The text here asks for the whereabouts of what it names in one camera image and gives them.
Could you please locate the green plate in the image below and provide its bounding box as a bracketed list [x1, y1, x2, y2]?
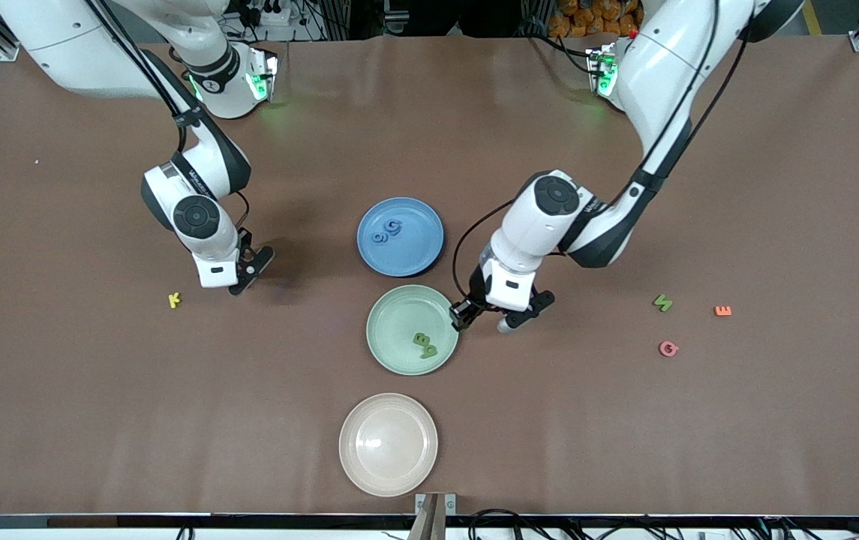
[366, 284, 460, 376]

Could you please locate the blue plate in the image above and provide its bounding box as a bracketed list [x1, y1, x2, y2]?
[357, 196, 445, 278]

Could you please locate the beige plate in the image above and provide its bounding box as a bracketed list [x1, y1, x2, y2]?
[338, 392, 439, 497]

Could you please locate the brown table cover sheet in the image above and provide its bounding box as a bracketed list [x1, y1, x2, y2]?
[0, 34, 859, 518]

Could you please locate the white connector box green light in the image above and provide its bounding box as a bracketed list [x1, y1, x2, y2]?
[248, 49, 280, 104]
[585, 46, 617, 96]

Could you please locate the white power strip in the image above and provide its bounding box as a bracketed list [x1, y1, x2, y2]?
[243, 0, 292, 28]

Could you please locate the orange packaged goods pile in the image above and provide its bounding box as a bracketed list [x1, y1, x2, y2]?
[547, 0, 644, 38]

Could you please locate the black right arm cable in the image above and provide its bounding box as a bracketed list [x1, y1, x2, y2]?
[84, 0, 251, 233]

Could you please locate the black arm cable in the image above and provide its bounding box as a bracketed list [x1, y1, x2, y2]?
[452, 0, 749, 305]
[84, 0, 251, 233]

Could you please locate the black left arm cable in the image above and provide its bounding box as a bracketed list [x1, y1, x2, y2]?
[452, 0, 749, 305]

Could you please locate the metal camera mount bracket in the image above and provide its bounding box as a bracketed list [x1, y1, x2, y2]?
[408, 492, 457, 540]

